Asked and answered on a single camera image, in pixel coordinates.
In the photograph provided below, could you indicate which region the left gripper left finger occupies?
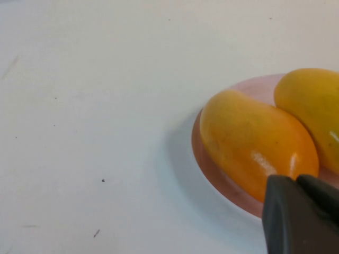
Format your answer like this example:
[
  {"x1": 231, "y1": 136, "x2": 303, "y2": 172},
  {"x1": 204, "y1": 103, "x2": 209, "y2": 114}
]
[{"x1": 262, "y1": 174, "x2": 339, "y2": 254}]

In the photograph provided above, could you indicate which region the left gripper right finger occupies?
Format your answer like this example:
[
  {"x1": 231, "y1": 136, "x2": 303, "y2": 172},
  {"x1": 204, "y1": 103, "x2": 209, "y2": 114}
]
[{"x1": 296, "y1": 174, "x2": 339, "y2": 212}]

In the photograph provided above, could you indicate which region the yellow-green plastic mango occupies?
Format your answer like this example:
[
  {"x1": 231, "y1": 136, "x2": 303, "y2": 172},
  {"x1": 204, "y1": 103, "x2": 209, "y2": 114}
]
[{"x1": 273, "y1": 68, "x2": 339, "y2": 175}]

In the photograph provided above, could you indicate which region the orange-red plastic mango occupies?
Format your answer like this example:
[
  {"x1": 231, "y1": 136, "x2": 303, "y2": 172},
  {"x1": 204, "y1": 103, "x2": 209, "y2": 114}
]
[{"x1": 199, "y1": 89, "x2": 320, "y2": 203}]

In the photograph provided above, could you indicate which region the pink round plate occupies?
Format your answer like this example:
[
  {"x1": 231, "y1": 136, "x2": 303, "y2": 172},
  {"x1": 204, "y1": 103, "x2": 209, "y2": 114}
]
[{"x1": 192, "y1": 73, "x2": 339, "y2": 220}]

